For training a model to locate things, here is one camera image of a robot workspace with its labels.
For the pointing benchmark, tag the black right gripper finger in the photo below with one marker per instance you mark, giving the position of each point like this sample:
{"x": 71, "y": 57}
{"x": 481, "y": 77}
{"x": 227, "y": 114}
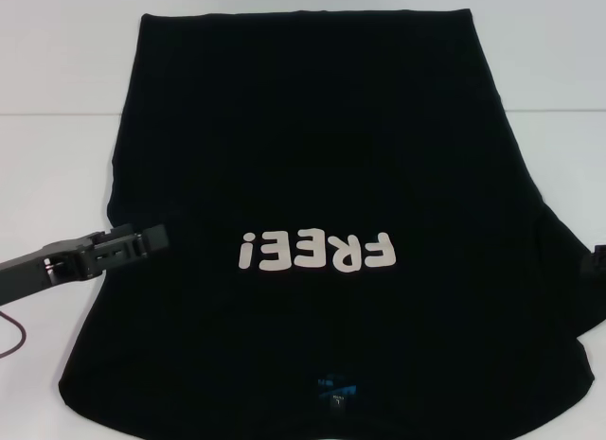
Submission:
{"x": 597, "y": 269}

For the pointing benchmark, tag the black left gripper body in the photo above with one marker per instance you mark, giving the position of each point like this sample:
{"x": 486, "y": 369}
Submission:
{"x": 28, "y": 274}

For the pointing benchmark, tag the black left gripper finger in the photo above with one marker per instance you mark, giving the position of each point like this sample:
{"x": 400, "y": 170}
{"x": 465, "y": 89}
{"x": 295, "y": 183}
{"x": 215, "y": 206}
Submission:
{"x": 154, "y": 239}
{"x": 111, "y": 234}

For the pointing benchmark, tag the black shirt with FREE print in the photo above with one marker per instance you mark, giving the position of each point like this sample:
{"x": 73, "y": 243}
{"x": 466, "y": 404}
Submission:
{"x": 308, "y": 151}

